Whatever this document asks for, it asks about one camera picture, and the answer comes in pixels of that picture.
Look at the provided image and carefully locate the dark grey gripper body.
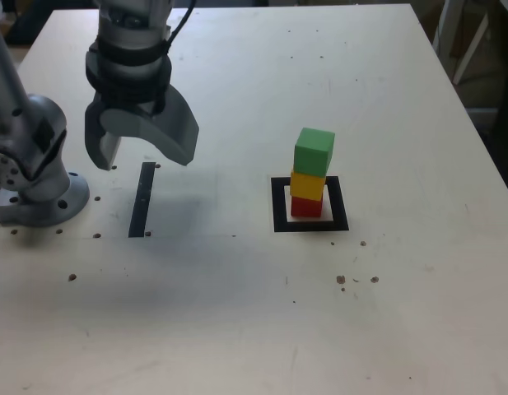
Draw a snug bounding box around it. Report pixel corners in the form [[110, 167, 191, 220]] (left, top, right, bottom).
[[85, 61, 173, 114]]

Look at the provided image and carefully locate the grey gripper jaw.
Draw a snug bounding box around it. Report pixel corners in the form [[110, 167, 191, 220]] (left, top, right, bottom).
[[100, 86, 200, 167], [84, 92, 123, 171]]

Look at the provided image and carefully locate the green cube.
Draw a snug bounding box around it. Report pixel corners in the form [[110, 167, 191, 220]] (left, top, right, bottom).
[[293, 127, 336, 179]]

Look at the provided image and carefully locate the yellow cube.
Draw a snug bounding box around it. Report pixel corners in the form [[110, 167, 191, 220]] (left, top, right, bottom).
[[289, 168, 327, 202]]

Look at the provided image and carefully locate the red cube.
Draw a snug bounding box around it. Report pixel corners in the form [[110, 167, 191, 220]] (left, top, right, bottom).
[[290, 195, 324, 218]]

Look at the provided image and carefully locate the black tape square outline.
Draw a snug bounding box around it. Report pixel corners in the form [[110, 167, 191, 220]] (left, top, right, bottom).
[[270, 175, 350, 234]]

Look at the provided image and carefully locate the black tape strip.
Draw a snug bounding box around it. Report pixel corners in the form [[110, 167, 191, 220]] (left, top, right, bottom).
[[128, 161, 156, 239]]

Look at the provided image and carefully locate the white frame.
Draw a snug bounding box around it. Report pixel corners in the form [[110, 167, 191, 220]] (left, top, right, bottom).
[[432, 0, 490, 86]]

